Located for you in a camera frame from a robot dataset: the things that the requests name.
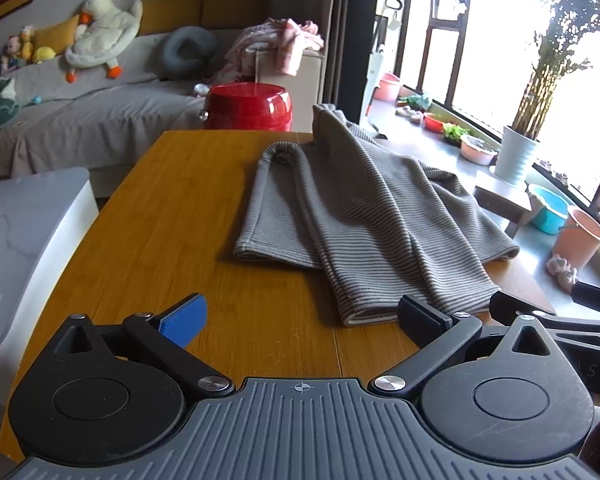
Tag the small pink bucket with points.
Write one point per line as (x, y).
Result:
(389, 87)

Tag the teal toy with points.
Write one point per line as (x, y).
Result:
(420, 101)

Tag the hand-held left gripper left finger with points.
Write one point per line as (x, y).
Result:
(185, 321)

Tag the green seedling tray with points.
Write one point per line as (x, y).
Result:
(456, 132)

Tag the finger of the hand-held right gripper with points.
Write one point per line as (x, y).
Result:
(522, 307)
(597, 297)

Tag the potted palm in white pot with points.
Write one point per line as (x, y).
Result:
(515, 155)

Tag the grey striped garment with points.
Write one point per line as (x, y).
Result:
(360, 210)

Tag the grey sofa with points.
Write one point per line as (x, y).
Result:
(105, 107)

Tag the blue plastic basin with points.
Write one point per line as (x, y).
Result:
(550, 210)

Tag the red round stool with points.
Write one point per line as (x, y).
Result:
(250, 107)

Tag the mustard back cushion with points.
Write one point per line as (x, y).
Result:
(235, 10)
(172, 12)

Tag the white marble side table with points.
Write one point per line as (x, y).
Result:
(25, 240)

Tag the pink basin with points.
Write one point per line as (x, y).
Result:
(477, 152)

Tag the grey-blue neck pillow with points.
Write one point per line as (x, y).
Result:
(185, 52)

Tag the pink doll plush toy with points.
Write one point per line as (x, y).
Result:
(12, 52)

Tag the small grey stool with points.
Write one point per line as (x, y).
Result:
(500, 195)

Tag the pile of pink clothes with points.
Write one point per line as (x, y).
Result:
(285, 42)

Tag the yellow duck plush toy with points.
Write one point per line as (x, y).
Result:
(44, 54)

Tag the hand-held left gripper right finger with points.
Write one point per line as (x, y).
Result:
(421, 317)

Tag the pink slippers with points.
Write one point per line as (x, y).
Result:
(562, 269)

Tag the yellow throw pillow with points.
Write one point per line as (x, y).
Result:
(55, 35)

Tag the red basin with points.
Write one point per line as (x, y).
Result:
(435, 122)

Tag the white goose plush toy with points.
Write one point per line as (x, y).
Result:
(105, 35)

